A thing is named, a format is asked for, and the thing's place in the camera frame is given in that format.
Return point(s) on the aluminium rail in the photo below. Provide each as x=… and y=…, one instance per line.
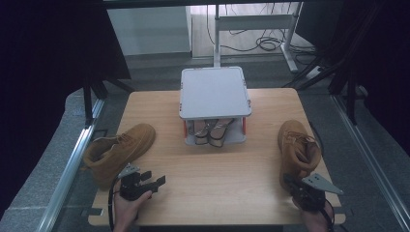
x=71, y=170
x=370, y=161

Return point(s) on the white power strip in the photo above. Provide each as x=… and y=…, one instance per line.
x=314, y=72

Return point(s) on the black silver heeled sandal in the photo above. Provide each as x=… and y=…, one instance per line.
x=201, y=132
x=222, y=133

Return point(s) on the white metal desk frame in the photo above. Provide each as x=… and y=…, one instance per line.
x=254, y=22

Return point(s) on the dark curtain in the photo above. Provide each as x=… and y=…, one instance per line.
x=386, y=64
x=48, y=64

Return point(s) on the person's right hand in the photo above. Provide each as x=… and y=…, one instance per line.
x=314, y=220

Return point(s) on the grey two-tier shoe rack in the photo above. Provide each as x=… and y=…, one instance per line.
x=212, y=93

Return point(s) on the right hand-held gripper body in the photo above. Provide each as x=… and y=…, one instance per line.
x=311, y=193

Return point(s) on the black stand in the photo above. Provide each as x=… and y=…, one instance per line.
x=349, y=96
x=88, y=100

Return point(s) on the person's left hand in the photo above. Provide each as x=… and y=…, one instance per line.
x=127, y=211

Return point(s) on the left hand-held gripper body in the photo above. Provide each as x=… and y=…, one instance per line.
x=130, y=188

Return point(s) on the tan suede boot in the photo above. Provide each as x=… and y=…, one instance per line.
x=119, y=151
x=296, y=148

